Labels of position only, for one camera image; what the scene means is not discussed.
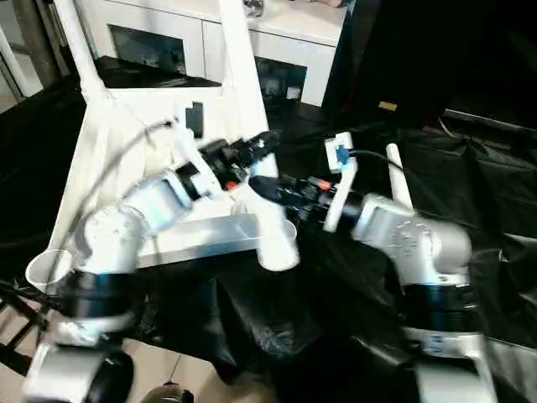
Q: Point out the white plastic table leg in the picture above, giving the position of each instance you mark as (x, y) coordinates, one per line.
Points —
(81, 50)
(243, 84)
(398, 176)

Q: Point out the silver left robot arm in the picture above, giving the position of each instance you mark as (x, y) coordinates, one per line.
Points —
(113, 235)

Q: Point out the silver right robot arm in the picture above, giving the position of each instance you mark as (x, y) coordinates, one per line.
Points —
(419, 243)

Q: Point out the small bottle with white label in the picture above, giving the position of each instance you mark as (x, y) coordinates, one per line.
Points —
(273, 86)
(293, 91)

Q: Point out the white cabinet with glass doors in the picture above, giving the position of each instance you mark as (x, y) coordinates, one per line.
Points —
(293, 33)

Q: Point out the black backdrop cloth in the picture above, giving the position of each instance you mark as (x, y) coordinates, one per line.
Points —
(440, 50)

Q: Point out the long black bar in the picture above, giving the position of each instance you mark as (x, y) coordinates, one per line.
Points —
(491, 116)

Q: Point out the grey curtain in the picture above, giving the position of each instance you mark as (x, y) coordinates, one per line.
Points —
(38, 42)

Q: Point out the dark rounded robot body part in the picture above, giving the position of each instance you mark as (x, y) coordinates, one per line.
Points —
(170, 394)

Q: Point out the black folding table frame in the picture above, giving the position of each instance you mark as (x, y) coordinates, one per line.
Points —
(21, 319)

